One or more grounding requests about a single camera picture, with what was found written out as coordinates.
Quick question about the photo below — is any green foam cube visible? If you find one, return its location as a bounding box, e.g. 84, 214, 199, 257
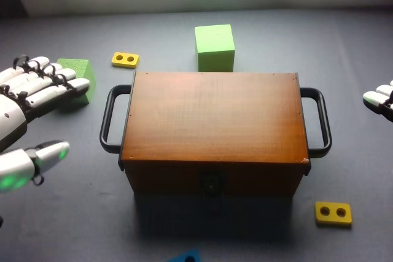
194, 24, 236, 73

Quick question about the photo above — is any yellow two-hole block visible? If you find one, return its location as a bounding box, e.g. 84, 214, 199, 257
314, 201, 353, 229
111, 52, 140, 69

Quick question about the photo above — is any green foam block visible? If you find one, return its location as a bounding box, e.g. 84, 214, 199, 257
56, 58, 97, 113

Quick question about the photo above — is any wooden box lid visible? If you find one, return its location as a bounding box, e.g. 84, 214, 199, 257
99, 71, 332, 176

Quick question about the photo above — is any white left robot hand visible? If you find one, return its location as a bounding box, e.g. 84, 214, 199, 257
0, 55, 91, 195

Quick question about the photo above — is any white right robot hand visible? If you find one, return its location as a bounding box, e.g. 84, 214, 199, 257
362, 80, 393, 123

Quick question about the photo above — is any blue block with hole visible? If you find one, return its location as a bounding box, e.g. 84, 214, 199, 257
167, 249, 202, 262

